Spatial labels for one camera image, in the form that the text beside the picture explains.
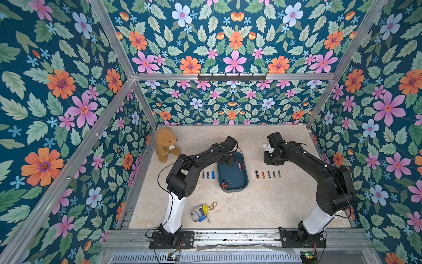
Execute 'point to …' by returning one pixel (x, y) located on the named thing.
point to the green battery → (279, 174)
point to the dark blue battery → (268, 174)
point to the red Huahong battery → (239, 165)
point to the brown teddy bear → (166, 142)
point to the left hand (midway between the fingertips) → (231, 159)
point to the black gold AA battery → (257, 174)
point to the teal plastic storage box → (235, 178)
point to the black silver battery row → (273, 174)
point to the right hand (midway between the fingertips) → (267, 159)
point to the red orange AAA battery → (263, 175)
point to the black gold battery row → (203, 175)
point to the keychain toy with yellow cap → (199, 213)
